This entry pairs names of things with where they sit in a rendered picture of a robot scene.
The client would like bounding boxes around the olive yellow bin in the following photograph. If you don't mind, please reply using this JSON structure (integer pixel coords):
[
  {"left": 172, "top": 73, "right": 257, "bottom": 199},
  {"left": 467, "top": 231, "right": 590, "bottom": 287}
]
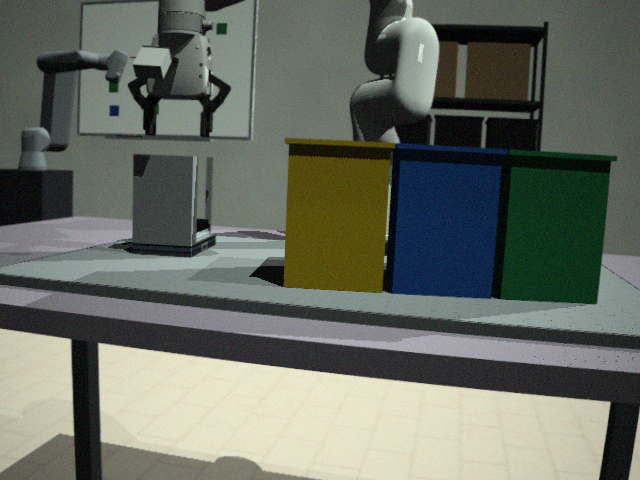
[{"left": 283, "top": 138, "right": 395, "bottom": 293}]

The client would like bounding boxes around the green bin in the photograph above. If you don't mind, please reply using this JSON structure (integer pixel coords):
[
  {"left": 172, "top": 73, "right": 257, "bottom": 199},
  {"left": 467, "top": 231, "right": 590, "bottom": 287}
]
[{"left": 492, "top": 149, "right": 617, "bottom": 304}]

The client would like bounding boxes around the blue bin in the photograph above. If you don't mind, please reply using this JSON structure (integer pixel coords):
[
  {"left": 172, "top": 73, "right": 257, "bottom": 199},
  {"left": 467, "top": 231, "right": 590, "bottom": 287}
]
[{"left": 386, "top": 143, "right": 508, "bottom": 299}]

